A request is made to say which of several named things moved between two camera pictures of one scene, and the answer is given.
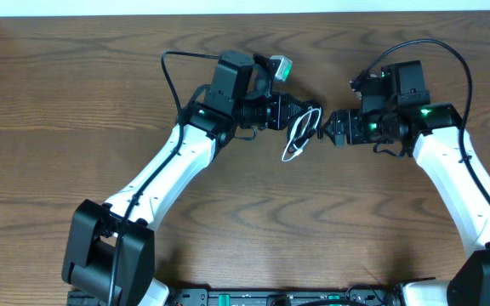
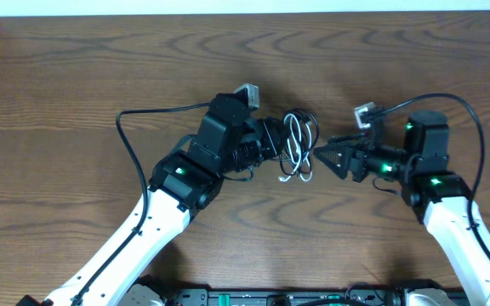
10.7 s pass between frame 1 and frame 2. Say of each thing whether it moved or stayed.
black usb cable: moved
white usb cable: moved
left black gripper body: moved
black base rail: stayed
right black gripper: moved
